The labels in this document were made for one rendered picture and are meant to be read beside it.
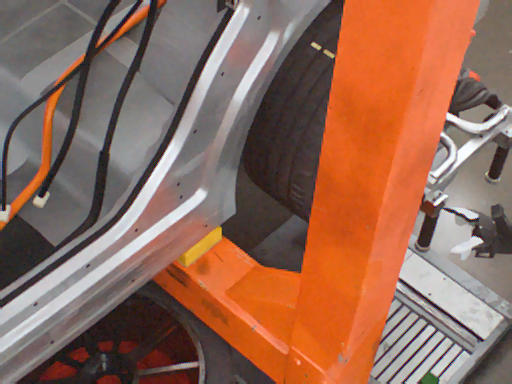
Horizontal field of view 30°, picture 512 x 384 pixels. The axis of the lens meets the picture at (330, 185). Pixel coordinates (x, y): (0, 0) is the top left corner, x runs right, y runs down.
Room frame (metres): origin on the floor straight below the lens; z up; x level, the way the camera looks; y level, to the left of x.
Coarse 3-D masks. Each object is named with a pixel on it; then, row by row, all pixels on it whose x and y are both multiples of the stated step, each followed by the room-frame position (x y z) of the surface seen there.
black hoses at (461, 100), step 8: (464, 80) 1.94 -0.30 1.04; (472, 80) 1.95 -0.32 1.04; (456, 88) 1.92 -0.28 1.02; (464, 88) 1.92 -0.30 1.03; (472, 88) 1.91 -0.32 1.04; (480, 88) 1.92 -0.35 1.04; (456, 96) 1.91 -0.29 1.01; (464, 96) 1.90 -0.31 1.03; (472, 96) 1.90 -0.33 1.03; (480, 96) 1.90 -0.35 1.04; (488, 96) 1.90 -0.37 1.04; (496, 96) 1.93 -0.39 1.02; (456, 104) 1.88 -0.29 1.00; (464, 104) 1.88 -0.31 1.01; (472, 104) 1.88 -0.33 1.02; (480, 104) 1.88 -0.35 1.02; (488, 104) 1.95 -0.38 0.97; (496, 104) 1.94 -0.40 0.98; (456, 112) 1.88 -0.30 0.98
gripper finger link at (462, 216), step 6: (450, 210) 1.67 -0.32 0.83; (456, 210) 1.67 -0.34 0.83; (462, 210) 1.67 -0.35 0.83; (468, 210) 1.67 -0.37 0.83; (456, 216) 1.67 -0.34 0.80; (462, 216) 1.66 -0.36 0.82; (468, 216) 1.65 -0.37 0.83; (474, 216) 1.66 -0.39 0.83; (456, 222) 1.67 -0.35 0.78; (462, 222) 1.66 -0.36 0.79; (468, 222) 1.65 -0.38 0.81; (474, 222) 1.65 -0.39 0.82
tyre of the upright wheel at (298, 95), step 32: (320, 32) 1.90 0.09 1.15; (288, 64) 1.82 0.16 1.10; (320, 64) 1.81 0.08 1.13; (288, 96) 1.75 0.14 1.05; (320, 96) 1.74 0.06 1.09; (256, 128) 1.73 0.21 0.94; (288, 128) 1.70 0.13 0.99; (320, 128) 1.68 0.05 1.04; (256, 160) 1.71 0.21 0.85; (288, 160) 1.66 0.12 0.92; (288, 192) 1.65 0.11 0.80
